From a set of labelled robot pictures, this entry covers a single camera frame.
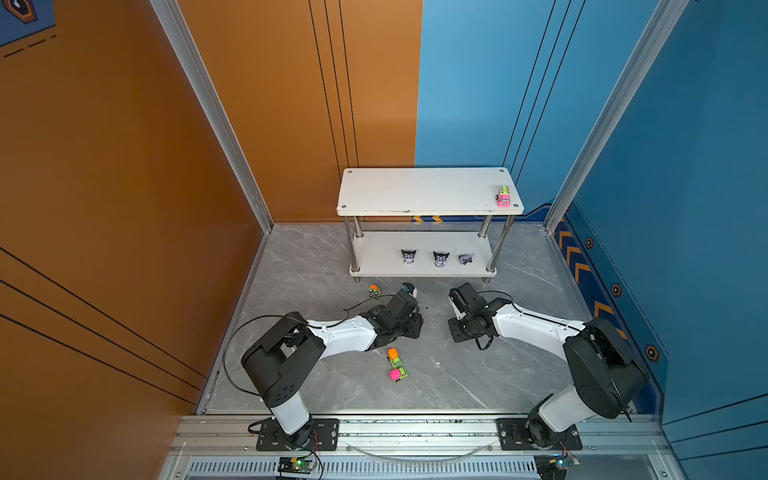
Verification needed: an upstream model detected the orange green toy car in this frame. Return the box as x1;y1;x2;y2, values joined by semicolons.
387;348;402;369

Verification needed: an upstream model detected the orange green wheeled toy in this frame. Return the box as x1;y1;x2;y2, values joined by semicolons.
368;284;382;299

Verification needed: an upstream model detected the pink green toy truck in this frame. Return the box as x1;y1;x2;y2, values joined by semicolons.
389;367;408;382

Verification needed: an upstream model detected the black purple bat toy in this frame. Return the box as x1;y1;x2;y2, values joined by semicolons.
433;251;450;268

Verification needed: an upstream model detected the green pink toy car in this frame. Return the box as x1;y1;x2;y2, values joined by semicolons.
496;185;511;207

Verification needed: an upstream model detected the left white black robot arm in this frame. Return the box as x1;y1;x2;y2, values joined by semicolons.
240;283;423;437

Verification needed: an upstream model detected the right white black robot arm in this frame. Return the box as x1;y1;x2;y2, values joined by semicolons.
448;283;650;448

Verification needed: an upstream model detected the white two-tier shelf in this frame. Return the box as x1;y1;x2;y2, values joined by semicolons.
336;167;524;281

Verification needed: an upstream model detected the right circuit board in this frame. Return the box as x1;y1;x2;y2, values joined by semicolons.
534;454;581;480

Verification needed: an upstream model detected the circuit board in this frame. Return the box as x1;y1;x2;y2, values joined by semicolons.
277;457;317;478
534;454;581;480

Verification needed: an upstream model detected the left circuit board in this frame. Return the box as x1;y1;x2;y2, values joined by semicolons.
277;457;317;478

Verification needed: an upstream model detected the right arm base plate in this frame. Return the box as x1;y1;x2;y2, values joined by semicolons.
495;417;583;451

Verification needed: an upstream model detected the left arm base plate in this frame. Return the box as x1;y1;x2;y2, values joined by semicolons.
249;418;340;452

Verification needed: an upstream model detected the aluminium front rail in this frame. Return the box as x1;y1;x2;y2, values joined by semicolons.
159;411;686;479

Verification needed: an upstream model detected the right aluminium corner post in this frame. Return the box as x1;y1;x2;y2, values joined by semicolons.
543;0;689;235

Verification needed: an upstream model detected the aluminium corner post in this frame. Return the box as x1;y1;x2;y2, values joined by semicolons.
543;0;689;235
149;0;274;235

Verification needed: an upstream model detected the left aluminium corner post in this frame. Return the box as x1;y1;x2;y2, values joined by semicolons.
149;0;274;235

